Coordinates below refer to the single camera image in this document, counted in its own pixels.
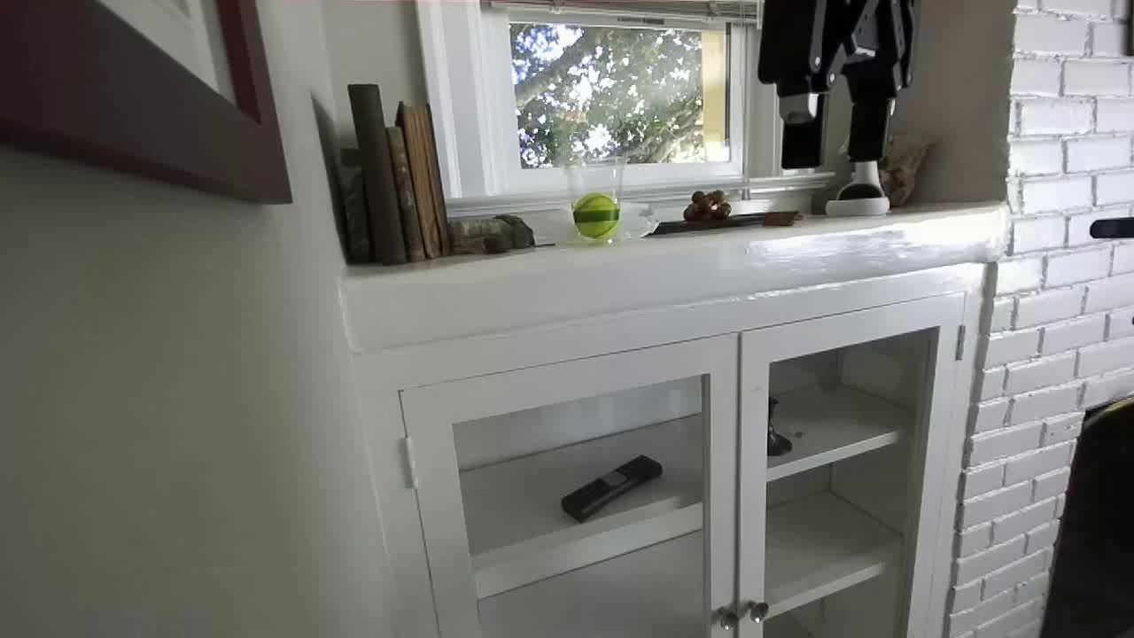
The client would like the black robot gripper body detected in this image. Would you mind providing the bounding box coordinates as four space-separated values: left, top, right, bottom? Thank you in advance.
757 0 914 92

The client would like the beige roller window blind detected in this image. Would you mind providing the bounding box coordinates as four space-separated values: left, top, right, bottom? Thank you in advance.
481 0 763 21

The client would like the white framed window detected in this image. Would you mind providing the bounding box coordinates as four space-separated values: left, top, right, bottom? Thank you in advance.
416 0 831 203

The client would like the dark flat tray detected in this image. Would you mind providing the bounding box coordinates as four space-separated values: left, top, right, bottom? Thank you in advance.
648 214 796 236

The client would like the beige seashell ornament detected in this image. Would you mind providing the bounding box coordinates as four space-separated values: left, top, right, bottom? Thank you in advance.
881 140 932 207

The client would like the brown wooden figurine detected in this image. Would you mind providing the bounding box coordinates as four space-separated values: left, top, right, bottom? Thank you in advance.
685 190 730 226

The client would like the clear drinking glass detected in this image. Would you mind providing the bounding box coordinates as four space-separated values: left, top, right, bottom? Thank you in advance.
566 151 622 214

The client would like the green tennis ball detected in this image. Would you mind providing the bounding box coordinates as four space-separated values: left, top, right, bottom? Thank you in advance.
572 190 619 241

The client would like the black object on brick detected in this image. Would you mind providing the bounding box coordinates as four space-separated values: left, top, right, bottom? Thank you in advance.
1089 216 1134 236

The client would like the right glass cabinet door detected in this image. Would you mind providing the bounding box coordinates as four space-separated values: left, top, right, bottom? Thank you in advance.
732 300 966 638

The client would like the glass cabinet door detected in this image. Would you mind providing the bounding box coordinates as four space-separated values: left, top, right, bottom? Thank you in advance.
400 339 736 638
732 300 966 638

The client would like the white built-in cabinet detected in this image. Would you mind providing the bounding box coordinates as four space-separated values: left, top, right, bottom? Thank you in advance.
340 207 1007 638

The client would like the small dark object on shelf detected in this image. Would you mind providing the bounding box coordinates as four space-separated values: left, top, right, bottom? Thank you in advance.
764 398 792 459

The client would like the grey rock ornament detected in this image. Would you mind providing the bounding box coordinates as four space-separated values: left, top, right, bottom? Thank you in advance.
449 216 536 257

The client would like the black remote control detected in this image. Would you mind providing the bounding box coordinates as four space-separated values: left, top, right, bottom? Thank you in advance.
560 459 664 521

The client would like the tan old book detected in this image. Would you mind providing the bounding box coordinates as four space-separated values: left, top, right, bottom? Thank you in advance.
397 104 445 260

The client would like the left glass cabinet door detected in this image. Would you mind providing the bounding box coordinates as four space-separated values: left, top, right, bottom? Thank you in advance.
400 339 736 638

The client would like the tall dark brown book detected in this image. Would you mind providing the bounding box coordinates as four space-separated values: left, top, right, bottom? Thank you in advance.
348 86 406 266

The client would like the small dark leaning book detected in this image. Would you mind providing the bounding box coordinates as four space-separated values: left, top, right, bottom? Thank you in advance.
312 104 372 264

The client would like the dark red framed picture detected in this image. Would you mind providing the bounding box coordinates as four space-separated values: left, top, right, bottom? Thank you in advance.
0 0 290 203

